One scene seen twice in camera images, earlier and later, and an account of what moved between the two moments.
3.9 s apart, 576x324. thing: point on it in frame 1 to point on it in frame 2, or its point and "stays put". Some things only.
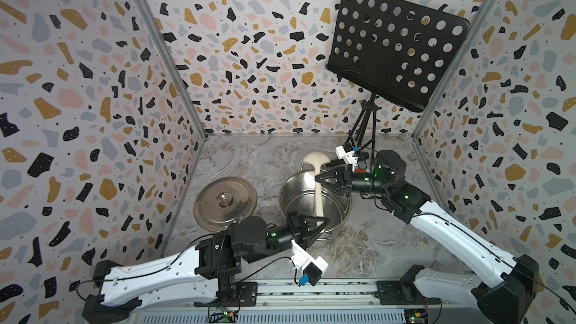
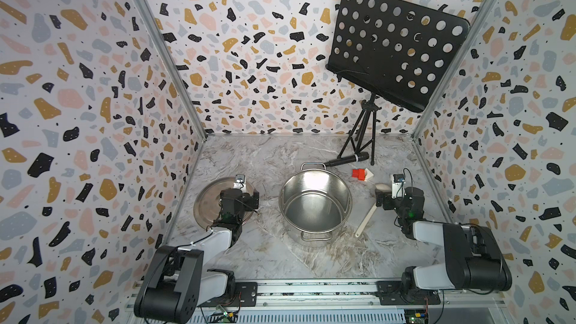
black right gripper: x=346 y=180 to x=388 y=197
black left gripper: x=298 y=225 to x=250 y=202
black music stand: x=391 y=48 stays put
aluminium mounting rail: x=313 y=302 stays put
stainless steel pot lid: x=221 y=202 stays put
